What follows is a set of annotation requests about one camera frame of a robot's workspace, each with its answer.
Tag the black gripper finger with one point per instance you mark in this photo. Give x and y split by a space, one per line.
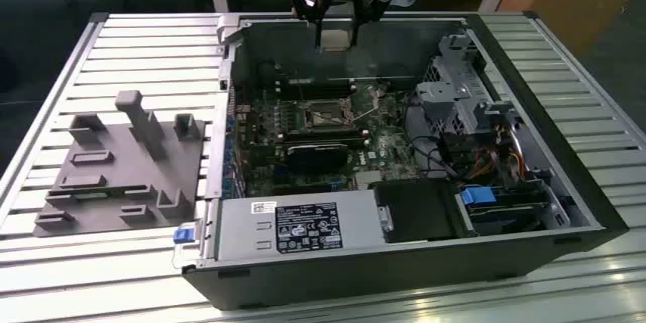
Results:
320 35
355 31

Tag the silver CPU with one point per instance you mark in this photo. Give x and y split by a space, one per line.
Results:
336 41

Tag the metal locking lever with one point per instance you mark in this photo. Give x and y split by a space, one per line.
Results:
370 109

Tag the black RAM slot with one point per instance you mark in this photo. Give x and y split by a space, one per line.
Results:
323 140
323 81
352 143
323 136
323 94
323 86
323 133
323 90

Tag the CPU socket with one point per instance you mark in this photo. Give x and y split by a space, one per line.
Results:
323 117

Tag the metal drive cage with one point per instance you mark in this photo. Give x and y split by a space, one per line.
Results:
443 100

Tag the green motherboard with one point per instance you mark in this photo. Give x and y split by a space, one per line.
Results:
388 149

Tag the silver chipset heatsink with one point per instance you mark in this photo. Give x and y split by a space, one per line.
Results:
368 179

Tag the black disk bay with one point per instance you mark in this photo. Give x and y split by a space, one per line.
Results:
414 209

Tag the blue disk carrier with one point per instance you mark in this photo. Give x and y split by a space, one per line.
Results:
479 196

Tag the grey power supply unit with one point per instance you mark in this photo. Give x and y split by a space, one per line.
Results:
242 224

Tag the grey parts rack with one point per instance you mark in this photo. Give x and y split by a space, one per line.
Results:
126 171

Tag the blue release latch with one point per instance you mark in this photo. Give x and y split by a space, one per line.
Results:
183 235

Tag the black PC case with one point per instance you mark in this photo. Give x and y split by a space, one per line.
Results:
352 281

